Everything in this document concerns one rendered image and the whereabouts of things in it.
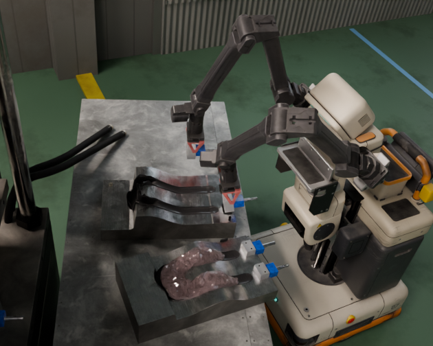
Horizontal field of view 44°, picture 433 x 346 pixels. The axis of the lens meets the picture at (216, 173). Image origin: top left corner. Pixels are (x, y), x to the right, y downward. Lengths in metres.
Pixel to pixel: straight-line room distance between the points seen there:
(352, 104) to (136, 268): 0.91
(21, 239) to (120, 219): 0.37
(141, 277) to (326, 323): 1.08
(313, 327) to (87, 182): 1.19
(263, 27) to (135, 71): 2.68
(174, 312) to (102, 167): 0.80
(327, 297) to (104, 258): 1.14
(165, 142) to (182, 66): 2.07
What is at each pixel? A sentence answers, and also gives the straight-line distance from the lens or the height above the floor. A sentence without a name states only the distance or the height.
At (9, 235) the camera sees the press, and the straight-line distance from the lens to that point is 2.15.
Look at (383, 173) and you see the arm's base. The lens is 1.92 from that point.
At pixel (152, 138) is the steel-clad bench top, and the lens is 2.48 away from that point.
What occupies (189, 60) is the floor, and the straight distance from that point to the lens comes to 4.56.
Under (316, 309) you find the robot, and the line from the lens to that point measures 2.62.
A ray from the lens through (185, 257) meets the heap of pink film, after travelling 1.87.
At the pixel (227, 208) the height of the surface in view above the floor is 0.92.
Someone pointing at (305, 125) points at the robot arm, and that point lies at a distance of 1.51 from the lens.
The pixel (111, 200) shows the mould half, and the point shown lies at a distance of 2.11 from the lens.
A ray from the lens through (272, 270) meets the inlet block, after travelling 1.94.
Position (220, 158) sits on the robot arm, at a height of 1.19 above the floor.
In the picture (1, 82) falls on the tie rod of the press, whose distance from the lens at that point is 1.73.
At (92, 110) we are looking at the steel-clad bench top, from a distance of 2.64.
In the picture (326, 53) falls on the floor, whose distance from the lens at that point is 4.98.
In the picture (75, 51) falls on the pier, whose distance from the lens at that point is 4.19.
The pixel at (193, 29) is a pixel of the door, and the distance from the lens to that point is 4.61.
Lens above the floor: 2.39
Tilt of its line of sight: 43 degrees down
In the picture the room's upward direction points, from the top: 8 degrees clockwise
